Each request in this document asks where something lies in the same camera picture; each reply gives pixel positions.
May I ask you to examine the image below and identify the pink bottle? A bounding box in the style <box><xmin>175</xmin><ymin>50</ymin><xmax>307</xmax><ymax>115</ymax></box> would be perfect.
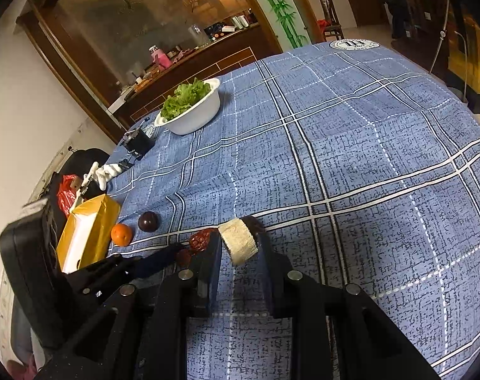
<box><xmin>149</xmin><ymin>46</ymin><xmax>172</xmax><ymax>70</ymax></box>

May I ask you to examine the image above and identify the white bowl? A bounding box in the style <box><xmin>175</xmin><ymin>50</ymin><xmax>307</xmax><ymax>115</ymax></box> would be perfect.
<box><xmin>154</xmin><ymin>78</ymin><xmax>221</xmax><ymax>136</ymax></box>

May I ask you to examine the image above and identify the wooden chair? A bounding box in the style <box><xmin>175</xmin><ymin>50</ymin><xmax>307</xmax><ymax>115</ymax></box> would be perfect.
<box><xmin>318</xmin><ymin>0</ymin><xmax>345</xmax><ymax>40</ymax></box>

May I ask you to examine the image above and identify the white corn piece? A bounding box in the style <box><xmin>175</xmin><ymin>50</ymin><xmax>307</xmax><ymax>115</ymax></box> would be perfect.
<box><xmin>218</xmin><ymin>218</ymin><xmax>258</xmax><ymax>267</ymax></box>

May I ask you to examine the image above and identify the red jujube date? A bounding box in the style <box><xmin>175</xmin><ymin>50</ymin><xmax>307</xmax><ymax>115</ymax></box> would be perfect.
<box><xmin>189</xmin><ymin>227</ymin><xmax>218</xmax><ymax>254</ymax></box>
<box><xmin>176</xmin><ymin>248</ymin><xmax>193</xmax><ymax>269</ymax></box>

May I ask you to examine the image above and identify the silver kettle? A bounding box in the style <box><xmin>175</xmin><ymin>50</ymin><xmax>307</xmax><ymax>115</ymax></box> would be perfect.
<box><xmin>188</xmin><ymin>24</ymin><xmax>211</xmax><ymax>47</ymax></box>

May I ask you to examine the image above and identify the black box device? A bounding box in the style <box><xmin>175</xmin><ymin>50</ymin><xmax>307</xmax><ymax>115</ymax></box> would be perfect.
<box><xmin>121</xmin><ymin>127</ymin><xmax>155</xmax><ymax>160</ymax></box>

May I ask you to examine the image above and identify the black sofa chair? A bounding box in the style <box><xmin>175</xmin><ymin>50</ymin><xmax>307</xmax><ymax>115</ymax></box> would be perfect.
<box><xmin>42</xmin><ymin>149</ymin><xmax>109</xmax><ymax>237</ymax></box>

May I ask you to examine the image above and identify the white glove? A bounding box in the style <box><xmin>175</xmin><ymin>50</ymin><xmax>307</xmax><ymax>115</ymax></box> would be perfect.
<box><xmin>92</xmin><ymin>164</ymin><xmax>123</xmax><ymax>191</ymax></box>

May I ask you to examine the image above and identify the blue plaid tablecloth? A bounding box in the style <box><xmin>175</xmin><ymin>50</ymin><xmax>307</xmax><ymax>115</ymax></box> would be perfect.
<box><xmin>107</xmin><ymin>40</ymin><xmax>480</xmax><ymax>379</ymax></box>

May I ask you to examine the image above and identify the wooden sideboard counter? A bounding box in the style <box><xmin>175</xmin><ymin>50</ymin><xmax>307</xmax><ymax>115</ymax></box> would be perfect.
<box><xmin>114</xmin><ymin>24</ymin><xmax>282</xmax><ymax>128</ymax></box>

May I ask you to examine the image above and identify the yellow cardboard tray box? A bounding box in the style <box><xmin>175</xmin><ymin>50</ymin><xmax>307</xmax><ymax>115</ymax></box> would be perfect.
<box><xmin>56</xmin><ymin>194</ymin><xmax>121</xmax><ymax>274</ymax></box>

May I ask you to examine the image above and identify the small orange far left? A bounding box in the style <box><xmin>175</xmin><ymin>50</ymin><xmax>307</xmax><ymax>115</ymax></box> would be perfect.
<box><xmin>110</xmin><ymin>223</ymin><xmax>133</xmax><ymax>247</ymax></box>

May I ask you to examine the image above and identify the green lettuce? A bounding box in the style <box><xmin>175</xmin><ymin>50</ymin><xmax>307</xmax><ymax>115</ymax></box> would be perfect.
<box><xmin>161</xmin><ymin>79</ymin><xmax>212</xmax><ymax>121</ymax></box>

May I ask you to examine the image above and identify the red plastic bag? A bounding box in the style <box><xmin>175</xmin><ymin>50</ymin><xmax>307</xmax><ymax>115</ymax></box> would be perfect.
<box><xmin>56</xmin><ymin>174</ymin><xmax>82</xmax><ymax>217</ymax></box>

